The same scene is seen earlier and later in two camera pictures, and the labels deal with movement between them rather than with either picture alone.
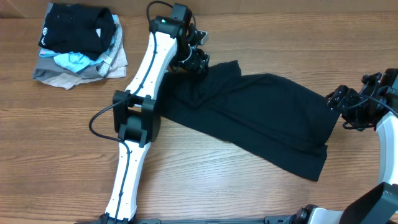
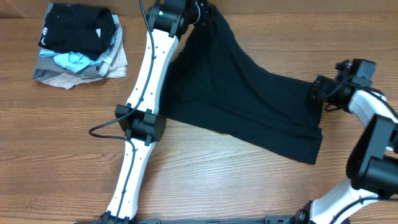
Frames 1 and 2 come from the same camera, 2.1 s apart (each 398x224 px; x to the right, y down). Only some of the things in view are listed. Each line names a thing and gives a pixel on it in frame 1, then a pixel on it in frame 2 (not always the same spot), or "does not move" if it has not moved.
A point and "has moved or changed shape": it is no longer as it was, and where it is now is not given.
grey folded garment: [46, 67] does not move
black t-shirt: [262, 117] has moved or changed shape
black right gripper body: [360, 116] to [321, 86]
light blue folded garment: [74, 61] does not move
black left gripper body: [190, 58] to [205, 12]
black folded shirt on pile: [78, 28] does not move
